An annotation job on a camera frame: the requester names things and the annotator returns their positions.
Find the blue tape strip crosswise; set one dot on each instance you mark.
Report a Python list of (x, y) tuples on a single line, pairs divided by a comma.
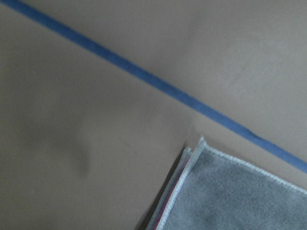
[(156, 82)]

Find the pink and grey towel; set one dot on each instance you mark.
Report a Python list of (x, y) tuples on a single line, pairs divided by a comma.
[(207, 189)]

